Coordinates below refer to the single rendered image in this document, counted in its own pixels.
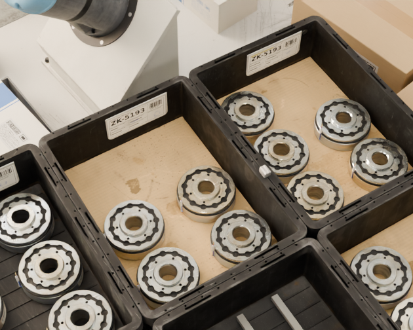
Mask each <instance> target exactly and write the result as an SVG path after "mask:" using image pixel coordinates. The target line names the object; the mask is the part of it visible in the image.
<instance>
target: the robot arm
mask: <svg viewBox="0 0 413 330"><path fill-rule="evenodd" d="M4 1H5V2H6V3H7V4H8V5H10V6H11V7H13V8H15V9H18V10H20V11H22V12H25V13H28V14H38V15H41V16H47V17H50V18H55V19H59V20H64V21H67V22H68V23H69V24H71V25H72V26H73V27H74V28H75V29H77V30H78V31H80V32H81V33H84V34H85V35H90V36H93V37H103V36H105V35H108V34H110V33H111V32H112V31H114V30H115V29H116V28H117V27H118V26H119V24H120V23H121V22H122V20H123V18H124V17H125V14H126V12H127V9H128V2H129V0H4Z"/></svg>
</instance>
